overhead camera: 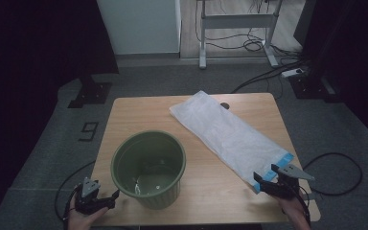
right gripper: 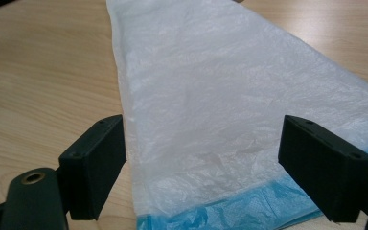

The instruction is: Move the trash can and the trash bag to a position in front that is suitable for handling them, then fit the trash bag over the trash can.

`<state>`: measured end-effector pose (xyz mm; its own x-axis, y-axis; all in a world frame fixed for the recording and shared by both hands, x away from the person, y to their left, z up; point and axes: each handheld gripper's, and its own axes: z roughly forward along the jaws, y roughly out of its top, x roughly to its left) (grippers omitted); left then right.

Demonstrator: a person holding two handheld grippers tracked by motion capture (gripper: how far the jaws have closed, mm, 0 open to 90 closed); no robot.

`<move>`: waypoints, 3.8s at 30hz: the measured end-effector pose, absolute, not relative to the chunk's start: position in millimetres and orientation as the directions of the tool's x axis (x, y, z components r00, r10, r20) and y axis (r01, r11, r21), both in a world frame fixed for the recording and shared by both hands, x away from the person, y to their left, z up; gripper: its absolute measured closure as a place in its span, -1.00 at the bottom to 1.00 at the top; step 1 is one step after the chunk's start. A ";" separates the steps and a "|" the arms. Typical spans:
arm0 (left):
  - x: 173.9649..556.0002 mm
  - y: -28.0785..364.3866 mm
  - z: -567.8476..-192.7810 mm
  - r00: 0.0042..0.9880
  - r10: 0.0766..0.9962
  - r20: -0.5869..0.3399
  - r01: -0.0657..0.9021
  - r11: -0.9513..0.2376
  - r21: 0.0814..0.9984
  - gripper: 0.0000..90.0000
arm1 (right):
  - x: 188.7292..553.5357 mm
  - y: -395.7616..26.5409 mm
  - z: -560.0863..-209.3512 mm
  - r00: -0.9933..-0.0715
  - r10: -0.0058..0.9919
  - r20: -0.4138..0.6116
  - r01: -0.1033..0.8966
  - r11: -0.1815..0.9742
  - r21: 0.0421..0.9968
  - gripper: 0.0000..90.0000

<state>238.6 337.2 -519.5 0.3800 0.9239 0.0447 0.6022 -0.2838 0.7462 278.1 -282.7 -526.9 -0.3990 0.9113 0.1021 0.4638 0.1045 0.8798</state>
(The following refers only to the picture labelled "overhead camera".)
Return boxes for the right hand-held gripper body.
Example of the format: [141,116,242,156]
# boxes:
[262,163,316,201]

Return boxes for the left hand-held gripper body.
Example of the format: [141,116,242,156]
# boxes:
[74,176,112,216]

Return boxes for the green plastic trash bin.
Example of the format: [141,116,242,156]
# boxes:
[110,129,187,211]

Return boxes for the white blue-edged plastic bag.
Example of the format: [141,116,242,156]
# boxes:
[169,90,295,195]

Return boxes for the person's left hand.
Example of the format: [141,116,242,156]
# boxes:
[66,195,109,230]

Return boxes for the person's right hand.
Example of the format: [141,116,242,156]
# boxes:
[276,191,311,230]

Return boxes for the black stand base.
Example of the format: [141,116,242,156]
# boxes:
[288,72,343,104]
[67,74,113,109]

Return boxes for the white power strip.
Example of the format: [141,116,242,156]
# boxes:
[280,67,306,79]

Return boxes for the black curtain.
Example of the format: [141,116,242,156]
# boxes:
[292,0,368,151]
[0,0,120,221]

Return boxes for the white metal desk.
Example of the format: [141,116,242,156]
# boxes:
[195,0,284,70]

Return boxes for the white cabinet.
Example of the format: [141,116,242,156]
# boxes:
[96,0,182,57]

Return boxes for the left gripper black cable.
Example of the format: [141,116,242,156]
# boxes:
[54,159,97,228]

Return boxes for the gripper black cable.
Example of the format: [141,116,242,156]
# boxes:
[54,159,97,228]
[296,151,364,224]

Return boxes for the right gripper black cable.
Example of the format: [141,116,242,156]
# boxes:
[296,151,364,224]

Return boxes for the black power strip cable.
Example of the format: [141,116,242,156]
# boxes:
[230,59,305,95]

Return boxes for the tangle of black floor cables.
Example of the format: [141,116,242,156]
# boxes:
[195,0,303,60]

